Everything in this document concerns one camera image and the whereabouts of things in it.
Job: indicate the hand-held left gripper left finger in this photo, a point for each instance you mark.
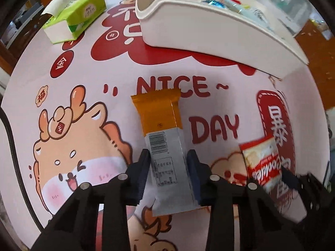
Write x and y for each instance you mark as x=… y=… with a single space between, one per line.
x=142 y=177

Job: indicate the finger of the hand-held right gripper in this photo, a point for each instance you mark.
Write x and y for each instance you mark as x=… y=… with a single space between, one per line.
x=289 y=179
x=312 y=188

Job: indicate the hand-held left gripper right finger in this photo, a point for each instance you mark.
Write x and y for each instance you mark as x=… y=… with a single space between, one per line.
x=196 y=180

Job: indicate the red and white cookie packet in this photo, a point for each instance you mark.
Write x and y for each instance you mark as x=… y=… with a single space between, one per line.
x=261 y=159

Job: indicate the orange and grey snack bar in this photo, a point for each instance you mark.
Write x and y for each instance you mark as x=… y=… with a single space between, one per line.
x=159 y=115

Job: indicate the white plastic tray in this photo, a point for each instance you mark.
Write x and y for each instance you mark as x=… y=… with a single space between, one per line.
x=196 y=31

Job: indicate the clear pale blue packet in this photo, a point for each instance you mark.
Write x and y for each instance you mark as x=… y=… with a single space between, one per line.
x=251 y=14

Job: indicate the green tissue pack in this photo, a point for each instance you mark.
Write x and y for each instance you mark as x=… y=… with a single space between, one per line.
x=78 y=15

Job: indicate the white bottle sterilizer cabinet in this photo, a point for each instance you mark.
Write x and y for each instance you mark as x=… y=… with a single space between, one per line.
x=288 y=2

